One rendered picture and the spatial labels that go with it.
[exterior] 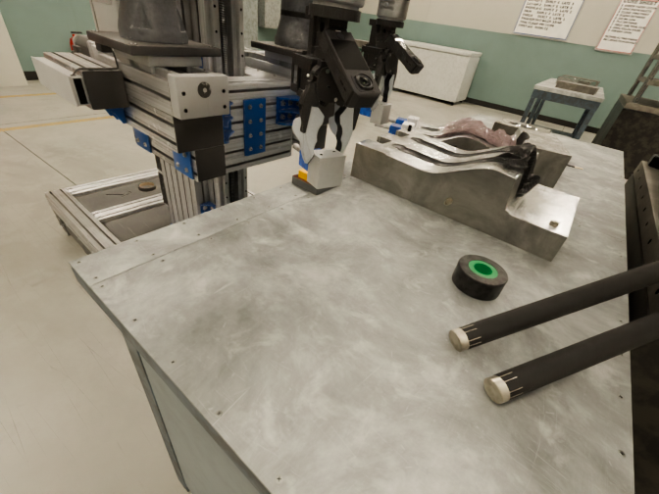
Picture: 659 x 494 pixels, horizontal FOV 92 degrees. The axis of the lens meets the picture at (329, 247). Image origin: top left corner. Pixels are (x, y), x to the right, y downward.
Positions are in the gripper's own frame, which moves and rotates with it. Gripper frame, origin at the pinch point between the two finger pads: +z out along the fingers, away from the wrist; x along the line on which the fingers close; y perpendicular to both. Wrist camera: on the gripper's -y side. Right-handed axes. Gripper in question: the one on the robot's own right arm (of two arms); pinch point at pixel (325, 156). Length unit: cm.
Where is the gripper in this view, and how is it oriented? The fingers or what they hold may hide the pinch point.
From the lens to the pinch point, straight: 55.6
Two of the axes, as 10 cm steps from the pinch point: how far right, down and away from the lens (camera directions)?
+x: -8.4, 2.2, -4.9
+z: -1.3, 8.0, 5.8
